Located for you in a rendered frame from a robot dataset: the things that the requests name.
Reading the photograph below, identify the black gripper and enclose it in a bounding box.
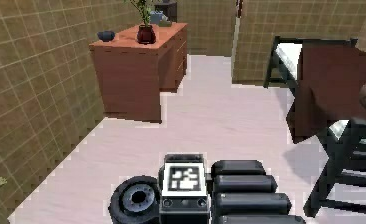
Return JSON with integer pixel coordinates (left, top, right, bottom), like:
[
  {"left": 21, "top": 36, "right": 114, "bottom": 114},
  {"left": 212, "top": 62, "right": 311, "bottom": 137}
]
[{"left": 108, "top": 175, "right": 163, "bottom": 224}]

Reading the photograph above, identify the brown wooden desk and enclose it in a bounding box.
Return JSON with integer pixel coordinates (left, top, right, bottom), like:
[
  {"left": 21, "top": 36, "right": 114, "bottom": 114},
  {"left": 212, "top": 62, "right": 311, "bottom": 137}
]
[{"left": 88, "top": 21, "right": 189, "bottom": 124}]

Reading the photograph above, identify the plant in dark red pot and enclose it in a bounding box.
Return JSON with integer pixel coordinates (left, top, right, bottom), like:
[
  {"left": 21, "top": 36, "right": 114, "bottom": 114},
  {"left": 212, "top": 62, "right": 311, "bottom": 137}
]
[{"left": 124, "top": 0, "right": 165, "bottom": 45}]

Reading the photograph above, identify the dark blue bowl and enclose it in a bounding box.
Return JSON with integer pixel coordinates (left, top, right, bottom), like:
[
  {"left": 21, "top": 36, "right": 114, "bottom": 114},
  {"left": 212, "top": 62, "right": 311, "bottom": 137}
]
[{"left": 97, "top": 30, "right": 116, "bottom": 43}]

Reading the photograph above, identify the grey blue kettle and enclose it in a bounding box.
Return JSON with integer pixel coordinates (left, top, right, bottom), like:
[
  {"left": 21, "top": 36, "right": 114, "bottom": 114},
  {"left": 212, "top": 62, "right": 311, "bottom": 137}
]
[{"left": 149, "top": 10, "right": 169, "bottom": 25}]

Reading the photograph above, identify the dark cabinet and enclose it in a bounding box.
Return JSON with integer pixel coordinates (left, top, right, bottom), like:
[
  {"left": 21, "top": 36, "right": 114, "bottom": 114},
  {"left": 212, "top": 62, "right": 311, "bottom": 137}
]
[{"left": 154, "top": 0, "right": 179, "bottom": 24}]

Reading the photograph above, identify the dark red bedspread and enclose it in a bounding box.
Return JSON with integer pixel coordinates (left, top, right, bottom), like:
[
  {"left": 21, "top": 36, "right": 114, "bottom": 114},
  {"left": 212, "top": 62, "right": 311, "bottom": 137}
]
[{"left": 285, "top": 42, "right": 366, "bottom": 145}]

